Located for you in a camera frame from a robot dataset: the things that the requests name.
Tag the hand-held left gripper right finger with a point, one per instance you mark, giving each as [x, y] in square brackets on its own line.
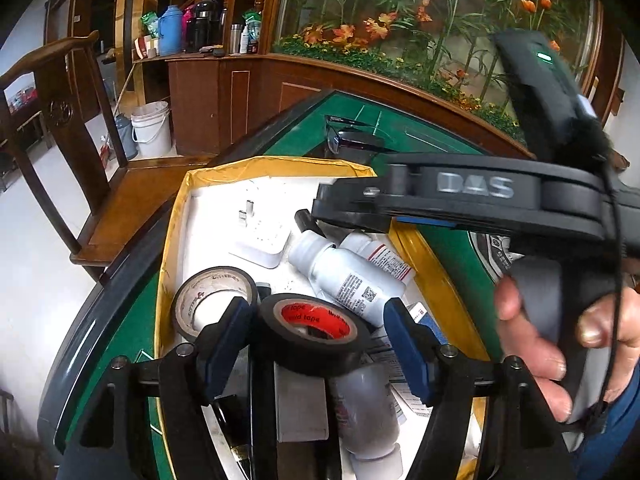
[410, 350]

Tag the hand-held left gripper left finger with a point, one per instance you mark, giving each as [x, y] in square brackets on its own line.
[225, 345]

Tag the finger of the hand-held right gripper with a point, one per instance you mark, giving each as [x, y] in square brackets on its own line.
[350, 200]

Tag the white bottle red label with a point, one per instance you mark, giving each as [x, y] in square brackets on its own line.
[385, 257]

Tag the black tape roll red core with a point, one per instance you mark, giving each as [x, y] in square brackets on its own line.
[300, 355]

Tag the white bottle text label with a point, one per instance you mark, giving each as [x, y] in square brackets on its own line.
[345, 280]

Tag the black pen gold band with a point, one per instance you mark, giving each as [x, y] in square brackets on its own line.
[235, 425]

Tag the yellow cardboard box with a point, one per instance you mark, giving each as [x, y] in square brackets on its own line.
[435, 265]

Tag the white power adapter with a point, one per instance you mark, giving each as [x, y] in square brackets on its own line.
[262, 245]

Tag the person's right forearm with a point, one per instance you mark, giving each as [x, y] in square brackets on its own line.
[605, 445]

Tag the person's right hand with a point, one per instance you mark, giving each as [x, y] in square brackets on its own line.
[540, 355]

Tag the eyeglasses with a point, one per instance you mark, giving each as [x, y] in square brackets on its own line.
[350, 141]

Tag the round table control panel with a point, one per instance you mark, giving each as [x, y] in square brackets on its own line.
[492, 255]

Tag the wooden cabinet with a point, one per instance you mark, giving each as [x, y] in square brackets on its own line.
[200, 100]

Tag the artificial flower planter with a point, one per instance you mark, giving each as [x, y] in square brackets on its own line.
[400, 25]

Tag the steel cup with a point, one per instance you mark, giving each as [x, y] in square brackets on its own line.
[235, 40]

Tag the green white packet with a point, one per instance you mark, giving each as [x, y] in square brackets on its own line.
[252, 20]

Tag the white bucket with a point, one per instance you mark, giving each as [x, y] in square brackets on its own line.
[151, 132]

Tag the black thermos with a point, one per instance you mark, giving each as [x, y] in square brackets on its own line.
[204, 30]

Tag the grey water jug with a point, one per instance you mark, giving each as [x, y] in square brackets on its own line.
[126, 137]

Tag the pink thermos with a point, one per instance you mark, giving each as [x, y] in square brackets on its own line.
[187, 25]

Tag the blue thermos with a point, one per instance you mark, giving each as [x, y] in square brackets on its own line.
[170, 32]

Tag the green snack bag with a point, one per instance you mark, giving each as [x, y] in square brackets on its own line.
[150, 22]

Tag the wooden chair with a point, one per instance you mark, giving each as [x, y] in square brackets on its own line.
[65, 125]

